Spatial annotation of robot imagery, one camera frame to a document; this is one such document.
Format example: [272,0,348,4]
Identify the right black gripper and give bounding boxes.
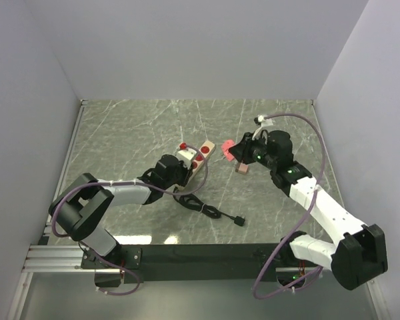
[228,131,277,171]

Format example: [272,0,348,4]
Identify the pink square plug adapter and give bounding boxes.
[221,139,235,162]

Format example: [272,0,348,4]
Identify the beige power strip red sockets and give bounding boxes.
[177,140,216,191]

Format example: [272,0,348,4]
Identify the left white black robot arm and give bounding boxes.
[49,155,193,268]

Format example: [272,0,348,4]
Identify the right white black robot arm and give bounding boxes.
[229,130,388,290]

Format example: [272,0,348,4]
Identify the dusty pink plug adapter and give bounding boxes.
[235,163,249,175]

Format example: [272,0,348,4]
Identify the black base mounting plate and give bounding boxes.
[81,243,300,287]

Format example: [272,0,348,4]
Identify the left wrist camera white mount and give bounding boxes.
[176,143,197,169]

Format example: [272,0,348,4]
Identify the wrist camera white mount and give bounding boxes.
[176,143,197,169]
[253,115,273,139]

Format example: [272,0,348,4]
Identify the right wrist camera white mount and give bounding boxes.
[253,115,273,139]

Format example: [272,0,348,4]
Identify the black power strip cord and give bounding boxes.
[173,189,247,228]

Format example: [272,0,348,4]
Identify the aluminium extrusion rail front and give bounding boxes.
[19,219,324,276]

